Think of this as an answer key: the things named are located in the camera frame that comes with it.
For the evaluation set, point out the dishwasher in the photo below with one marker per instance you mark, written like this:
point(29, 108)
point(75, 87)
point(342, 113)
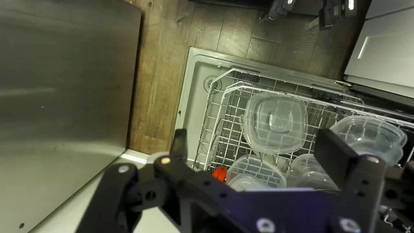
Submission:
point(196, 82)

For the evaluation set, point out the clear round plastic container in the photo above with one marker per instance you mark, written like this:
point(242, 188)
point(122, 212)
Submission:
point(370, 137)

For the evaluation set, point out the orange plastic lid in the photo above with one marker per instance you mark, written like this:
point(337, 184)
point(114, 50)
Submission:
point(220, 174)

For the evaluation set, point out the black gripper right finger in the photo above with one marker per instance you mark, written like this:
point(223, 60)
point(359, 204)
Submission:
point(360, 186)

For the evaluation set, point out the clear square plastic container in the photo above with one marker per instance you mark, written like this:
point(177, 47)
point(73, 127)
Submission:
point(276, 124)

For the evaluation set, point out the white base cabinet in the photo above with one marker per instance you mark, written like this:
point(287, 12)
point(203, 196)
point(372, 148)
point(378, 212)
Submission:
point(383, 47)

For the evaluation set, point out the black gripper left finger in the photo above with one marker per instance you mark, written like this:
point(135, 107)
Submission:
point(117, 190)

